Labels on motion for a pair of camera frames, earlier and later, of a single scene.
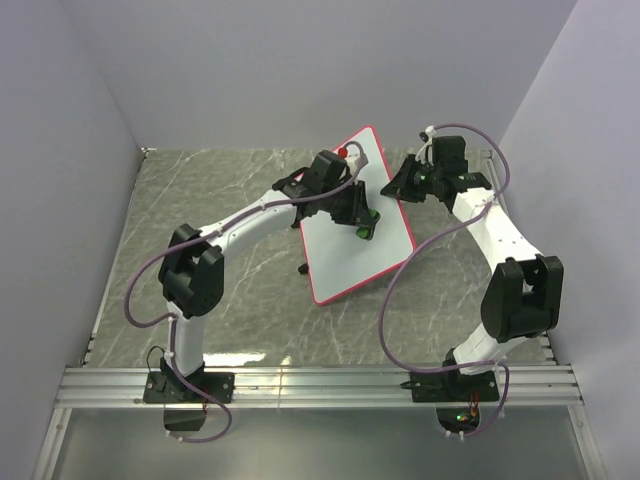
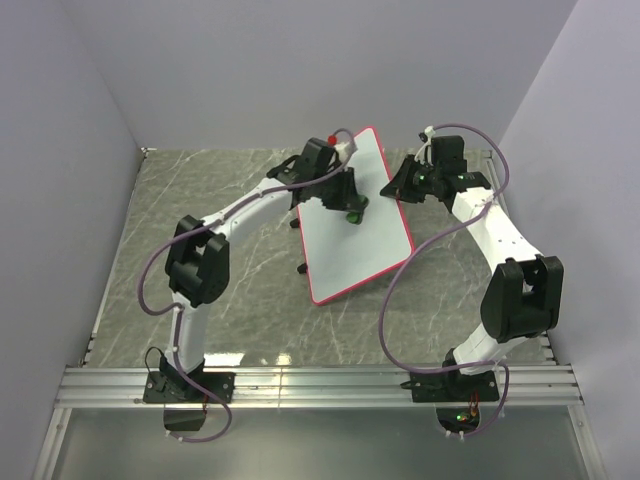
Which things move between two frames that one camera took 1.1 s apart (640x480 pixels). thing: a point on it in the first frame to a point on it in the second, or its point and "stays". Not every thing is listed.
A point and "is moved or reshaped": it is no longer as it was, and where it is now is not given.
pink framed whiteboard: [337, 258] stays
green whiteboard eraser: [363, 232] is moved or reshaped
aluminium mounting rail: [310, 386] stays
